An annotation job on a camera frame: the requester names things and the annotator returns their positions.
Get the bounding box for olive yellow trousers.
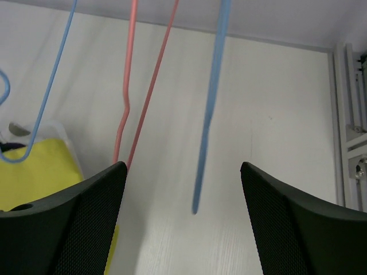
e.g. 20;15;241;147
0;137;120;275

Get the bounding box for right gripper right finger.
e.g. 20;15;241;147
240;162;366;274

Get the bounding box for aluminium frame right struts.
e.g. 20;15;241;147
328;44;366;211

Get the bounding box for pink hanger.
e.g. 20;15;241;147
112;0;180;172

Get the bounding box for purple camouflage trousers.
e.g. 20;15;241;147
0;142;25;152

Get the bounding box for white plastic basket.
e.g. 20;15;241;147
1;120;84;179

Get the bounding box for light blue hanger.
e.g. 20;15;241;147
0;0;79;164
192;0;232;215
0;70;11;105

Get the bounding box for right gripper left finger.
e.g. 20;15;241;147
1;162;127;274

